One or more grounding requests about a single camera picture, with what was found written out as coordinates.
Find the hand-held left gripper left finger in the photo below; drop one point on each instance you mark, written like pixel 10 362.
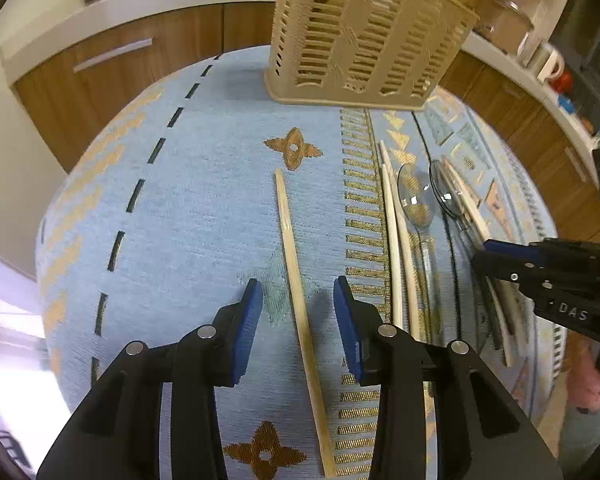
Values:
pixel 247 327

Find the person's right hand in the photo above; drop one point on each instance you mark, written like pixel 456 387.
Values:
pixel 585 375

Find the beige plastic utensil basket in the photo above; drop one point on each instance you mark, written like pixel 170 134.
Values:
pixel 365 35

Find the blue patterned tablecloth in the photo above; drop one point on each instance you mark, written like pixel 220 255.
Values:
pixel 200 200

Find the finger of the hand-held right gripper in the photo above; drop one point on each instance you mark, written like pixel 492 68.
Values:
pixel 505 249
pixel 505 269

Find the white mug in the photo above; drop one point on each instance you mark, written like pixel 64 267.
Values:
pixel 547 62

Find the person's right forearm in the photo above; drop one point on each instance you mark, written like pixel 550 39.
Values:
pixel 582 440

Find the white kitchen countertop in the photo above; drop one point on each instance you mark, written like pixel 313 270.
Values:
pixel 145 7

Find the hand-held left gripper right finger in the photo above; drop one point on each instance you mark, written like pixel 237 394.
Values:
pixel 346 330

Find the wooden kitchen cabinet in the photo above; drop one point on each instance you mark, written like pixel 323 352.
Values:
pixel 115 95

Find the small red container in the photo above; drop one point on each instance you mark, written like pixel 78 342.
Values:
pixel 564 82

